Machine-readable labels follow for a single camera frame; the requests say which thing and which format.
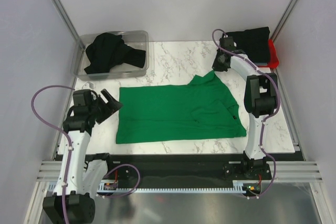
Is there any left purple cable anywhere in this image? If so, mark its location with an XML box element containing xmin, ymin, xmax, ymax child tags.
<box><xmin>30</xmin><ymin>84</ymin><xmax>141</xmax><ymax>224</ymax></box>

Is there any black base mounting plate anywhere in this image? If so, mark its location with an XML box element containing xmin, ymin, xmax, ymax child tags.
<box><xmin>83</xmin><ymin>153</ymin><xmax>307</xmax><ymax>189</ymax></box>

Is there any right aluminium frame post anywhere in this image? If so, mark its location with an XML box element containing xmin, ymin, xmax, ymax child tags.
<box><xmin>271</xmin><ymin>0</ymin><xmax>300</xmax><ymax>41</ymax></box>

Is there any folded black t shirt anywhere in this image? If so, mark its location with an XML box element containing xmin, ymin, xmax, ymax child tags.
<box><xmin>226</xmin><ymin>27</ymin><xmax>270</xmax><ymax>64</ymax></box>

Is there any clear plastic bin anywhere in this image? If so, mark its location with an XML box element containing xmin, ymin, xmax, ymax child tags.
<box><xmin>71</xmin><ymin>30</ymin><xmax>149</xmax><ymax>81</ymax></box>

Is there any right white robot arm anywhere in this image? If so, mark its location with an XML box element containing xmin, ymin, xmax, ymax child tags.
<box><xmin>212</xmin><ymin>49</ymin><xmax>280</xmax><ymax>161</ymax></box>

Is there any crumpled black t shirt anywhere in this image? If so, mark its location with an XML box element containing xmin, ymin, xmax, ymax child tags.
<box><xmin>85</xmin><ymin>33</ymin><xmax>146</xmax><ymax>74</ymax></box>

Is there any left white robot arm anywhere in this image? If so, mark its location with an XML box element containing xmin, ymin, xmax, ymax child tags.
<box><xmin>43</xmin><ymin>89</ymin><xmax>122</xmax><ymax>223</ymax></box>

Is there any aluminium frame post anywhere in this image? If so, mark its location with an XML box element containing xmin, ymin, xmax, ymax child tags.
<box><xmin>35</xmin><ymin>0</ymin><xmax>81</xmax><ymax>42</ymax></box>
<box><xmin>271</xmin><ymin>0</ymin><xmax>300</xmax><ymax>41</ymax></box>

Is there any white slotted cable duct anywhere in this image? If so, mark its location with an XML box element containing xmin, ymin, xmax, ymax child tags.
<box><xmin>97</xmin><ymin>180</ymin><xmax>263</xmax><ymax>194</ymax></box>

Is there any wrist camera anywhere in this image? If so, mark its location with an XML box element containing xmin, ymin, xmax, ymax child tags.
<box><xmin>219</xmin><ymin>36</ymin><xmax>245</xmax><ymax>54</ymax></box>
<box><xmin>72</xmin><ymin>89</ymin><xmax>97</xmax><ymax>107</ymax></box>

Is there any left aluminium frame post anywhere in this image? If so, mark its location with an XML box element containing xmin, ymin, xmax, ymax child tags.
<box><xmin>35</xmin><ymin>0</ymin><xmax>81</xmax><ymax>42</ymax></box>

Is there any folded red t shirt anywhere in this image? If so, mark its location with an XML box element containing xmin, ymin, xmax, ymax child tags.
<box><xmin>266</xmin><ymin>39</ymin><xmax>279</xmax><ymax>69</ymax></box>

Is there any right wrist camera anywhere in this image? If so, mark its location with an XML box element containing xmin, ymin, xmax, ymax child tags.
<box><xmin>219</xmin><ymin>36</ymin><xmax>245</xmax><ymax>54</ymax></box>

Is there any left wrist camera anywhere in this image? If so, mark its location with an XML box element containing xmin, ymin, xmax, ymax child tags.
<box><xmin>72</xmin><ymin>89</ymin><xmax>97</xmax><ymax>107</ymax></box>

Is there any green t shirt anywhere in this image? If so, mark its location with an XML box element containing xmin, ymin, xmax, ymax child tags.
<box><xmin>116</xmin><ymin>71</ymin><xmax>247</xmax><ymax>144</ymax></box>

